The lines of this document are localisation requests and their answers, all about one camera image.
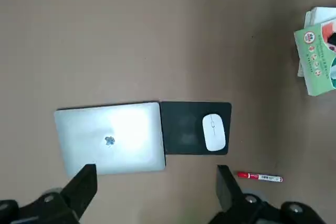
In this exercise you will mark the red white marker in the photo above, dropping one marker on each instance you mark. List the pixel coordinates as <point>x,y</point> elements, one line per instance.
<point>260,177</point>

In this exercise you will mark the silver closed laptop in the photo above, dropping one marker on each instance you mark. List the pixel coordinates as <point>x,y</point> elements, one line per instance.
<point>110,137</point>

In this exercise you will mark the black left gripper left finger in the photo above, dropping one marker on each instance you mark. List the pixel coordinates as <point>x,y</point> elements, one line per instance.
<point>78,190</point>

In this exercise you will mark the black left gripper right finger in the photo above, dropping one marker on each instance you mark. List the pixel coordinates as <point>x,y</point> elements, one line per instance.
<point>231,195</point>

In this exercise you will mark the black mouse mat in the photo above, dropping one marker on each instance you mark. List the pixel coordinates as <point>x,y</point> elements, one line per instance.
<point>181,129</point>

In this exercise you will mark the colourful juice recipe book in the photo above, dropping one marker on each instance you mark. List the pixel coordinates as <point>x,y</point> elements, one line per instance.
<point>315,61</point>

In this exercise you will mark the white computer mouse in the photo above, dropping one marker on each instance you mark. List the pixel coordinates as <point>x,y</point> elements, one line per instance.
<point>214,132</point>

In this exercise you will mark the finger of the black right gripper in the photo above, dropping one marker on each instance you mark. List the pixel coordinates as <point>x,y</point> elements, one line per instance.
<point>333,40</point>

